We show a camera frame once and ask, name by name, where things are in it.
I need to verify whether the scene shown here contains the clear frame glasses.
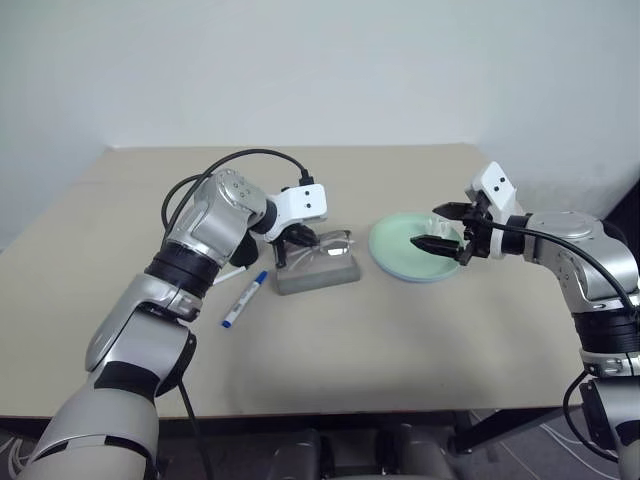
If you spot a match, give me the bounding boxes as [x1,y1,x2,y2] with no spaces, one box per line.
[287,228,357,274]

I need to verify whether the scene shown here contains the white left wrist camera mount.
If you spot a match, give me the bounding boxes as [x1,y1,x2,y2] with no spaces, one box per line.
[264,183,330,245]

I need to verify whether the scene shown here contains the light blue plate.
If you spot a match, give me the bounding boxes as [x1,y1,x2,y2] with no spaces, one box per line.
[372,252,459,286]

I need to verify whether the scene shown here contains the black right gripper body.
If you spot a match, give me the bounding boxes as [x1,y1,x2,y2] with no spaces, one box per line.
[455,199,495,266]

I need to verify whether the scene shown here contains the white floor cables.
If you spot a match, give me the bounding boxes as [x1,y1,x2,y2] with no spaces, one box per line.
[0,433,32,480]

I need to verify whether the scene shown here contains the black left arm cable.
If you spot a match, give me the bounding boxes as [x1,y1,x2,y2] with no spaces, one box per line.
[177,382,214,480]

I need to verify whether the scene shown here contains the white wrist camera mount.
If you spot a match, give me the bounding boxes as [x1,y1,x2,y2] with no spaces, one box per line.
[464,161,526,260]
[264,183,330,245]

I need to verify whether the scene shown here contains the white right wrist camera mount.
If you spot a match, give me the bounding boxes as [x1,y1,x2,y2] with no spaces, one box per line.
[464,161,526,260]

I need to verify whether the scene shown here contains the black table leg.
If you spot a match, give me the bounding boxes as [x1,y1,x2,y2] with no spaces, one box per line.
[447,405,587,456]

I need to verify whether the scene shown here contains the light green plate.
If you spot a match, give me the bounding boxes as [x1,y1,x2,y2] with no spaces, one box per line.
[368,211,464,279]

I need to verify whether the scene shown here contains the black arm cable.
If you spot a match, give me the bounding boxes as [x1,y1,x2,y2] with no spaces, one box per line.
[177,382,214,480]
[562,372,621,462]

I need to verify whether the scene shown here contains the blue capped white marker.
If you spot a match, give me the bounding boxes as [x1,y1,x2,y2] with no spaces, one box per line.
[220,270,270,330]

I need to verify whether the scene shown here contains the dark grey rounded block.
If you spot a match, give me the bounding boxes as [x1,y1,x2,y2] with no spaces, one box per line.
[393,423,452,480]
[269,427,332,480]

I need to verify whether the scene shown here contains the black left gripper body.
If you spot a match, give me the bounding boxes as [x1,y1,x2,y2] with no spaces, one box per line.
[282,223,317,248]

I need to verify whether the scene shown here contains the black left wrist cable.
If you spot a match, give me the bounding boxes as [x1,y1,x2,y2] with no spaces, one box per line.
[160,148,316,236]

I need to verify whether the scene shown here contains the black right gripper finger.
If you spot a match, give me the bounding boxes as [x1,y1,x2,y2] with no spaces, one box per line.
[432,200,474,220]
[409,234,462,261]

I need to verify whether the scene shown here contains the translucent grey glasses case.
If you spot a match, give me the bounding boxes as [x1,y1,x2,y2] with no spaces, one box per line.
[272,244,362,297]

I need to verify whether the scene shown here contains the white ridged cup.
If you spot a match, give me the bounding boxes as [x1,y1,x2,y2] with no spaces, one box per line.
[428,214,469,247]

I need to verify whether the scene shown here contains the black capped white marker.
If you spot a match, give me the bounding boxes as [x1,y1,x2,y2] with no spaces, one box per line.
[212,266,249,288]

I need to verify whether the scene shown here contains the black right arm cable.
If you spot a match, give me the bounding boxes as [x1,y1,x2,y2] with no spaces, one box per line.
[562,372,621,462]

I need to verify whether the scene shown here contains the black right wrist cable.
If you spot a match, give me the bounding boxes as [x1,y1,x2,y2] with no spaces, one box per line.
[477,214,640,321]

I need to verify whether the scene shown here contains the black background panel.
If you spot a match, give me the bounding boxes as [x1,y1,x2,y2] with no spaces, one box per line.
[601,172,640,242]

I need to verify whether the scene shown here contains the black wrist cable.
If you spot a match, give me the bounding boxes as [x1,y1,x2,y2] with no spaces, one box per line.
[160,148,316,236]
[477,214,640,321]

